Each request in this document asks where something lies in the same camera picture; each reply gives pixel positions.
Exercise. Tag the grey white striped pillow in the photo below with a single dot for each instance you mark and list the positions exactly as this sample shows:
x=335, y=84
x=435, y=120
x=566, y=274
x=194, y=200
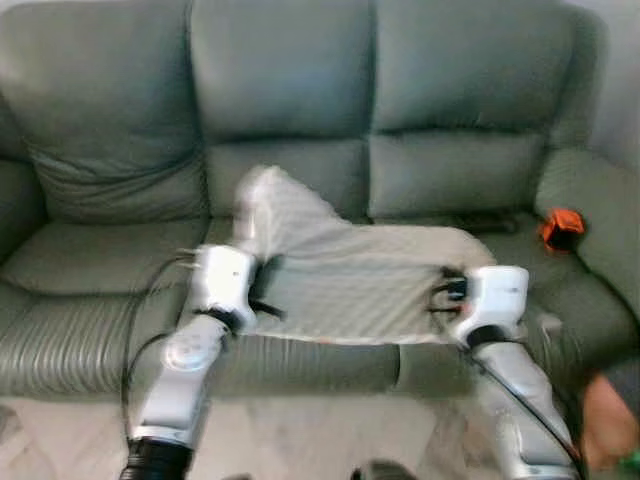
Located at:
x=370, y=280

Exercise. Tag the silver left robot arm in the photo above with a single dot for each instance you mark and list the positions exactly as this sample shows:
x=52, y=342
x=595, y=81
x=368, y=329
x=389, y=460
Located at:
x=185, y=370

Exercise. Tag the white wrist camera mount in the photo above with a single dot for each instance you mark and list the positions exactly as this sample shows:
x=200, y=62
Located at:
x=222, y=285
x=498, y=300

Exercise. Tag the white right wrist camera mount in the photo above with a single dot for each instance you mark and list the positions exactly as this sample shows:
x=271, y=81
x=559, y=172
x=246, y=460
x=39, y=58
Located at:
x=498, y=300

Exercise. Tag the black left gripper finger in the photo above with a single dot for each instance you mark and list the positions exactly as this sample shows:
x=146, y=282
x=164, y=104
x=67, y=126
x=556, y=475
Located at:
x=268, y=309

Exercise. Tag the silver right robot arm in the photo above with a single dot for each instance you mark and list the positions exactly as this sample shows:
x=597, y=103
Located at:
x=520, y=400

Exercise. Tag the grey robot foot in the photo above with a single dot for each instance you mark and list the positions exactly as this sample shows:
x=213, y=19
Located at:
x=375, y=471

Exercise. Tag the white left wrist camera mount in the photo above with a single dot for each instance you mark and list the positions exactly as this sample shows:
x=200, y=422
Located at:
x=222, y=285

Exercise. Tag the orange black small object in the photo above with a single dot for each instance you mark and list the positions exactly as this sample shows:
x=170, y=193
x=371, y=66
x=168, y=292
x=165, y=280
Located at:
x=562, y=228

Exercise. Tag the person leg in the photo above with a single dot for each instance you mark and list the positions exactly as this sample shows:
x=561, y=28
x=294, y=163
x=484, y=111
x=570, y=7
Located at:
x=608, y=420

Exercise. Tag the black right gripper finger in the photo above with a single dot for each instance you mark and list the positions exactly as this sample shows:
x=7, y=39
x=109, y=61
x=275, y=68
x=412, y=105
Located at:
x=444, y=306

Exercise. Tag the grey green leather sofa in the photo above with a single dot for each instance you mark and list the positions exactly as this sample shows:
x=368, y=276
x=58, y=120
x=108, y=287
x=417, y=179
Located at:
x=290, y=90

